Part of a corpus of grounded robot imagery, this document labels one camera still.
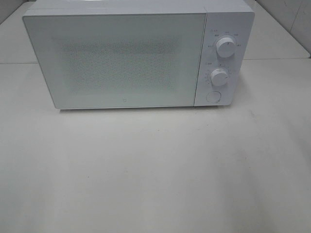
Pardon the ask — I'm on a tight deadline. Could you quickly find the round white door button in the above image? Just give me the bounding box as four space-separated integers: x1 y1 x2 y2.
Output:
207 91 221 103

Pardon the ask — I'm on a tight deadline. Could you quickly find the white timer knob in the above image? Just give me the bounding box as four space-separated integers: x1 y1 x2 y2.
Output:
210 68 229 86

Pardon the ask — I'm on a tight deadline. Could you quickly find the white microwave door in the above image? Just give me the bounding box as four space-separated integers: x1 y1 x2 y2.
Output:
23 14 206 109

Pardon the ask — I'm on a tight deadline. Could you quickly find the white microwave oven body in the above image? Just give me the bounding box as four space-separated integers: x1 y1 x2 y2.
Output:
22 0 255 108

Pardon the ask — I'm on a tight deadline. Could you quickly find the upper white power knob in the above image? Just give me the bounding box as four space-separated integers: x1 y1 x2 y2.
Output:
216 35 236 58

